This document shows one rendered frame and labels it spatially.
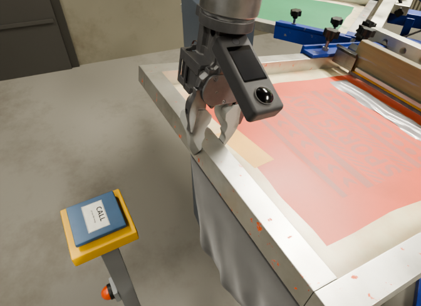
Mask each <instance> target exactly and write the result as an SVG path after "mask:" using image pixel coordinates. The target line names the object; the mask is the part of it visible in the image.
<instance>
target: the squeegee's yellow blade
mask: <svg viewBox="0 0 421 306"><path fill-rule="evenodd" d="M353 73H356V74H357V75H359V76H361V77H362V78H364V79H366V80H368V81H369V82H371V83H372V84H374V85H376V86H378V87H380V88H381V89H383V90H384V91H386V92H388V93H390V94H391V95H393V96H395V97H397V98H398V99H400V100H402V101H403V102H405V103H407V104H409V105H410V106H412V107H414V108H416V109H417V110H419V111H421V109H420V108H418V107H416V106H414V105H413V104H411V103H409V102H408V101H406V100H404V99H402V98H401V97H399V96H397V95H396V94H394V93H392V92H390V91H388V90H387V89H385V88H383V87H381V86H380V85H378V84H376V83H375V82H373V81H371V80H369V79H368V78H366V77H364V76H363V75H361V74H359V73H357V72H356V71H353Z"/></svg>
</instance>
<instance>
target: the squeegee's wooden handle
mask: <svg viewBox="0 0 421 306"><path fill-rule="evenodd" d="M355 53H357V54H358V60H357V62H356V64H355V66H354V69H355V68H356V67H360V68H361V69H363V70H365V71H367V72H368V73H371V74H372V75H374V76H376V77H378V78H379V79H381V80H383V81H385V82H387V83H388V84H390V85H392V86H394V87H395V88H397V89H399V90H401V91H403V92H404V93H406V94H408V95H410V96H411V97H413V98H415V99H417V100H419V101H421V65H419V64H418V63H415V62H413V61H411V60H409V59H407V58H405V57H403V56H400V55H398V54H396V53H394V52H392V51H390V50H388V49H386V48H384V47H382V46H380V45H378V44H376V43H373V42H371V41H369V40H361V41H360V43H359V45H358V48H357V49H356V52H355Z"/></svg>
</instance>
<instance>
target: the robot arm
mask: <svg viewBox="0 0 421 306"><path fill-rule="evenodd" d="M261 3H262V0H200V1H199V4H197V5H196V11H195V14H196V15H197V16H198V17H199V19H198V20H199V32H198V37H197V41H196V40H193V42H192V44H191V46H190V47H180V58H179V70H178V77H177V80H178V82H179V83H180V84H181V85H182V86H183V89H184V90H185V91H186V92H187V93H188V94H189V96H188V97H187V100H186V103H185V109H182V111H181V113H180V121H181V122H182V125H183V127H184V129H185V131H186V133H187V143H188V146H189V149H190V151H191V152H192V154H193V155H197V154H198V153H199V152H200V151H201V150H202V141H203V140H204V138H205V135H204V133H205V129H206V127H207V126H208V125H209V124H210V122H211V119H212V115H211V114H210V113H209V112H208V111H207V110H206V104H207V105H208V106H209V107H210V108H214V113H215V115H216V118H217V119H218V121H219V123H220V125H221V127H220V130H221V134H220V136H219V140H220V141H221V142H222V143H223V144H224V145H226V144H227V142H228V141H229V139H230V138H231V137H232V135H233V134H234V132H235V131H236V129H237V127H238V125H239V124H241V122H242V120H243V117H245V119H246V121H248V122H254V121H257V120H262V119H266V118H270V117H274V116H276V115H277V114H278V113H279V112H280V111H281V110H282V109H283V103H282V101H281V99H280V97H279V95H278V93H277V91H276V90H275V88H274V86H273V84H272V82H271V81H270V79H269V77H268V74H267V73H266V71H265V69H264V67H263V65H262V63H261V62H260V60H259V58H258V56H257V54H256V52H255V51H254V48H253V47H252V44H251V43H250V41H249V39H248V37H247V36H246V34H248V33H251V32H252V31H253V28H254V23H255V20H256V19H255V18H256V17H258V15H259V11H260V8H261ZM195 41H196V42H197V44H194V42H195ZM192 50H195V51H192ZM182 60H183V61H182ZM181 69H182V72H181Z"/></svg>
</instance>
